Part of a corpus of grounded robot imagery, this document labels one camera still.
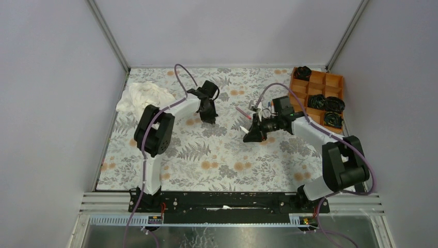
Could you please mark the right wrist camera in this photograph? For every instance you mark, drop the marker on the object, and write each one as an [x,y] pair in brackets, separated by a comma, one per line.
[256,107]

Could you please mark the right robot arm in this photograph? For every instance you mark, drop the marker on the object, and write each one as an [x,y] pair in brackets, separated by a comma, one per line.
[343,163]

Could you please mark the pink red pen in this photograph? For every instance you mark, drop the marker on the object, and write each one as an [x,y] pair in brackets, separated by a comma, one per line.
[243,113]

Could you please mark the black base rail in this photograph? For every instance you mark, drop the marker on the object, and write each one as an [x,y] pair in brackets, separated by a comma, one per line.
[178,207]

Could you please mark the white crumpled cloth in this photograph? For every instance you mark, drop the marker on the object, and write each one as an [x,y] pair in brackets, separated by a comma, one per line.
[137,96]

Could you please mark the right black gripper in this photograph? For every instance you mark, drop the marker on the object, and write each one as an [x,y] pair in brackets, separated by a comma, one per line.
[256,133]

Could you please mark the white pen grey cap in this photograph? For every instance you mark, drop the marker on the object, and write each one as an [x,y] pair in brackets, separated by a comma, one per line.
[244,129]

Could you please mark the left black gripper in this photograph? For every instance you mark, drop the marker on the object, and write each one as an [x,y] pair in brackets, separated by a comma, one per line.
[208,118]

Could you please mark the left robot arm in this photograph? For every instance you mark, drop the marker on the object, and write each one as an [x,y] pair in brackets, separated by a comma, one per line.
[155,128]

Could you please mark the floral table mat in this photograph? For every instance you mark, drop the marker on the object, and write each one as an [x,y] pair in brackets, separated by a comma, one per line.
[205,157]

